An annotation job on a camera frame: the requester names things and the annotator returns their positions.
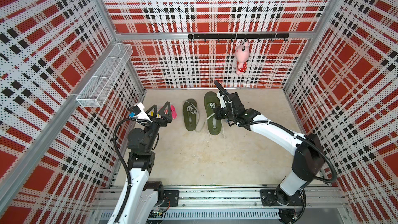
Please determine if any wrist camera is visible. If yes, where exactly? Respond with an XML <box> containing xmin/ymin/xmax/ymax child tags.
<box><xmin>128</xmin><ymin>102</ymin><xmax>152</xmax><ymax>124</ymax></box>
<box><xmin>217</xmin><ymin>91</ymin><xmax>226</xmax><ymax>109</ymax></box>

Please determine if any pink hanging plush toy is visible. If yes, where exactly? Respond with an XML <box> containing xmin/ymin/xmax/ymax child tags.
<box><xmin>234</xmin><ymin>42</ymin><xmax>250</xmax><ymax>75</ymax></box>

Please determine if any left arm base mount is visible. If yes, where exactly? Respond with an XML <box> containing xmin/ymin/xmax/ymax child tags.
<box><xmin>155</xmin><ymin>190</ymin><xmax>180</xmax><ymax>207</ymax></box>

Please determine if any green shoe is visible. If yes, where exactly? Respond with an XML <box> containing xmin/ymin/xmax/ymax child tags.
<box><xmin>182</xmin><ymin>99</ymin><xmax>199</xmax><ymax>131</ymax></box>
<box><xmin>204</xmin><ymin>91</ymin><xmax>222</xmax><ymax>135</ymax></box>

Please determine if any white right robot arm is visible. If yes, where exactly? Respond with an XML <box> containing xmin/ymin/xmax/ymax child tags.
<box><xmin>213</xmin><ymin>90</ymin><xmax>337</xmax><ymax>198</ymax></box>

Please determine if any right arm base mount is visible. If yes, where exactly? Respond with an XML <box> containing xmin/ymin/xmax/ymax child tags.
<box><xmin>260</xmin><ymin>188</ymin><xmax>304</xmax><ymax>206</ymax></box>

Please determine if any white penguin plush toy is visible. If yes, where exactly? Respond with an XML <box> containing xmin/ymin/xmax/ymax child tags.
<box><xmin>171</xmin><ymin>105</ymin><xmax>177</xmax><ymax>119</ymax></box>

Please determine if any white wire mesh basket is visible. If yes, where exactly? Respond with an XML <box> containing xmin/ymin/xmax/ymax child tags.
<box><xmin>77</xmin><ymin>43</ymin><xmax>133</xmax><ymax>108</ymax></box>

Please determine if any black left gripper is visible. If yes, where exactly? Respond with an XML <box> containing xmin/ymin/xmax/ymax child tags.
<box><xmin>142</xmin><ymin>102</ymin><xmax>172</xmax><ymax>152</ymax></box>

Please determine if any black hook rail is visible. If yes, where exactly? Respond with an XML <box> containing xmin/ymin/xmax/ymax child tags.
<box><xmin>188</xmin><ymin>33</ymin><xmax>290</xmax><ymax>40</ymax></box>

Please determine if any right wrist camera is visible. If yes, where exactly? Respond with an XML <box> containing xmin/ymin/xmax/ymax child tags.
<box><xmin>217</xmin><ymin>91</ymin><xmax>226</xmax><ymax>109</ymax></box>

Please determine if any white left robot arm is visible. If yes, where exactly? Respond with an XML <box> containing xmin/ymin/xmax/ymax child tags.
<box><xmin>108</xmin><ymin>102</ymin><xmax>173</xmax><ymax>224</ymax></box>

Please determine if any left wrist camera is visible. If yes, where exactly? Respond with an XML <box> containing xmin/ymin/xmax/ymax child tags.
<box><xmin>128</xmin><ymin>102</ymin><xmax>152</xmax><ymax>124</ymax></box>

